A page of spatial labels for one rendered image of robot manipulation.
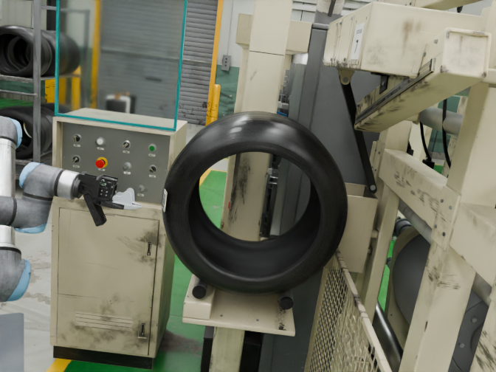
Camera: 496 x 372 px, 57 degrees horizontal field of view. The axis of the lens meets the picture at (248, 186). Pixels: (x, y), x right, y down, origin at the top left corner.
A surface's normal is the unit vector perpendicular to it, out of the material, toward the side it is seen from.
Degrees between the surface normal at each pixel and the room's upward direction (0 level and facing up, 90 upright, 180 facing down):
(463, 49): 72
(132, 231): 90
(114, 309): 90
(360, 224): 90
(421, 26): 90
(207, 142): 54
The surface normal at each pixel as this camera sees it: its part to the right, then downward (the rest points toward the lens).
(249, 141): -0.03, 0.08
